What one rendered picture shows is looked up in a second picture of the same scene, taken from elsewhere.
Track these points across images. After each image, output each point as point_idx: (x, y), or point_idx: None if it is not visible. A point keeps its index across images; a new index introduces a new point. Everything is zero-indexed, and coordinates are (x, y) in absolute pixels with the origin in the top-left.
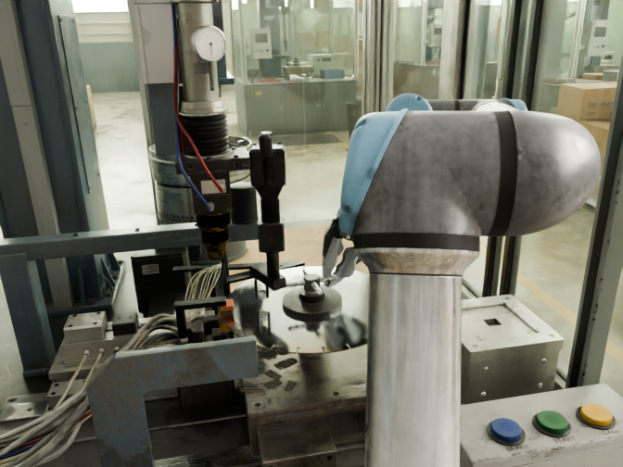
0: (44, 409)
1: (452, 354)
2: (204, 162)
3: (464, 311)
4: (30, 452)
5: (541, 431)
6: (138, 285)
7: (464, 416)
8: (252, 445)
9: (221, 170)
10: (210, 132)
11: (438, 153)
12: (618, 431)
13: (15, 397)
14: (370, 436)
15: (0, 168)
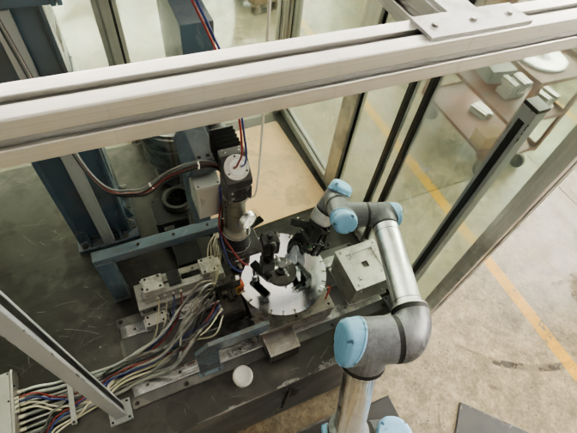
0: (142, 326)
1: (372, 393)
2: (239, 256)
3: (352, 255)
4: (160, 366)
5: None
6: None
7: None
8: (259, 340)
9: (247, 256)
10: (242, 243)
11: (379, 356)
12: None
13: (120, 320)
14: (342, 411)
15: (53, 184)
